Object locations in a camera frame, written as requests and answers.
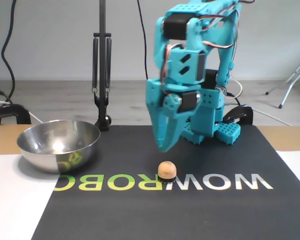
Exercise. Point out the teal gripper with servo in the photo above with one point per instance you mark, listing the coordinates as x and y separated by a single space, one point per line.
157 110

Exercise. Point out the orange wooden ball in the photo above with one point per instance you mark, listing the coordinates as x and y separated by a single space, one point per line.
167 168

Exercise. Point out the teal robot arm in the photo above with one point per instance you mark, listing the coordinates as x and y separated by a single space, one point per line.
182 8

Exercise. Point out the metal bowl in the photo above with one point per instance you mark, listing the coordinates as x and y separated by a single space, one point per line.
40 160

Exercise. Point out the black table clamp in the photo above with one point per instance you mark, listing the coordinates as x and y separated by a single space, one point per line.
242 111

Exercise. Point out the black mat with WOWROBO print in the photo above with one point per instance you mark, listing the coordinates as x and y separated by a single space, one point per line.
165 212

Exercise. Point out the white tripod legs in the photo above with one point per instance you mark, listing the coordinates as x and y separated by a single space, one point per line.
288 92

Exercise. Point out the large black clamp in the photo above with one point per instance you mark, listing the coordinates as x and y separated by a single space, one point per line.
15 108

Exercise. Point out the black spring camera stand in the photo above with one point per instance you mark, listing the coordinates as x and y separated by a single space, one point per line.
101 75

